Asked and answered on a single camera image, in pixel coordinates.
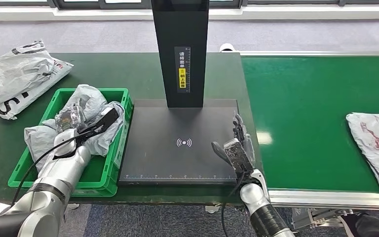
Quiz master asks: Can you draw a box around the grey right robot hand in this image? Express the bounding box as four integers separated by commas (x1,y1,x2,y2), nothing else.
211,113,256,164

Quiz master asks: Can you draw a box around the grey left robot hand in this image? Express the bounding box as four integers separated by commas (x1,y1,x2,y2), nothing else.
54,104,86,133

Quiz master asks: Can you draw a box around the plain grey parcel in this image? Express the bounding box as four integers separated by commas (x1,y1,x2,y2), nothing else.
24,84,126,172

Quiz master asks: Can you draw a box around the green conveyor belt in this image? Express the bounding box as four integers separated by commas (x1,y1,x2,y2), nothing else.
241,56,379,194

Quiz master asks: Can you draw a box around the black inbound scanner machine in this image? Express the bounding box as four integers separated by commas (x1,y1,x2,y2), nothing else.
118,0,239,187

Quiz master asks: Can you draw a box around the white bag with black letters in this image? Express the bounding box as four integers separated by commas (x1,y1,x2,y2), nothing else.
0,59,74,120

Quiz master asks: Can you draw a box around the green plastic crate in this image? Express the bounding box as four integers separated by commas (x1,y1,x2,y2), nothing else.
7,87,134,198

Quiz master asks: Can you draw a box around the dark green table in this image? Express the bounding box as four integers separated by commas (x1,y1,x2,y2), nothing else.
0,52,264,205

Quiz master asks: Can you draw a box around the crumpled white plastic bag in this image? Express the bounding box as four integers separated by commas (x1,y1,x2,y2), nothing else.
0,40,56,114

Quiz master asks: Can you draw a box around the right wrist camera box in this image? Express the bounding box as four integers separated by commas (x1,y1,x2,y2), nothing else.
224,138,254,174

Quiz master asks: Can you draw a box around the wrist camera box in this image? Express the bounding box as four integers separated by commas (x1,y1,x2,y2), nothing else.
75,107,120,145
224,138,254,174

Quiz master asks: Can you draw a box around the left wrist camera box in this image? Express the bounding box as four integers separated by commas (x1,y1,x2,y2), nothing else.
75,107,120,145

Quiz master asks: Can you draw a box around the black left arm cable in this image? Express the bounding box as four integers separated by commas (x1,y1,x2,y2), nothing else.
11,129,102,208

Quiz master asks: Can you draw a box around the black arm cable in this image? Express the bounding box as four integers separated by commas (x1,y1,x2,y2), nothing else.
221,171,246,237
11,129,102,208

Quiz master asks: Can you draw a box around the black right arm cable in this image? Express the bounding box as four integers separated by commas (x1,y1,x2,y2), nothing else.
221,171,246,237

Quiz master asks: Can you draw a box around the aluminium conveyor frame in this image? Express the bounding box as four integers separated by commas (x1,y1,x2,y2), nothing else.
220,50,379,210

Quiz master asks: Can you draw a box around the metal conveyor support bracket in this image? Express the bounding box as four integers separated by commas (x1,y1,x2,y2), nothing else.
291,207,354,230

